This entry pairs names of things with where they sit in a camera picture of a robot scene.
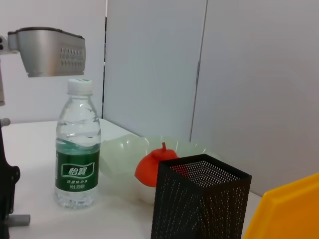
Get black mesh pen holder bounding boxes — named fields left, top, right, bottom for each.
left=151, top=153, right=252, bottom=239

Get red-orange toy orange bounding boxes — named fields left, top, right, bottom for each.
left=134, top=141, right=180, bottom=188

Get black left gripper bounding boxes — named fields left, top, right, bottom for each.
left=0, top=127, right=21, bottom=239

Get translucent wavy fruit plate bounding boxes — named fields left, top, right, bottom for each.
left=99, top=133, right=220, bottom=205

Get yellow plastic bin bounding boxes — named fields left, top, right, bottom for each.
left=243, top=172, right=319, bottom=239

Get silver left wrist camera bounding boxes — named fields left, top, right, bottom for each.
left=0, top=26, right=86, bottom=78

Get silver glitter pen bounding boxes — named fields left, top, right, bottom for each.
left=6, top=214, right=31, bottom=228

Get clear water bottle green label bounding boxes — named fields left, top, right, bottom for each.
left=54, top=78, right=101, bottom=210

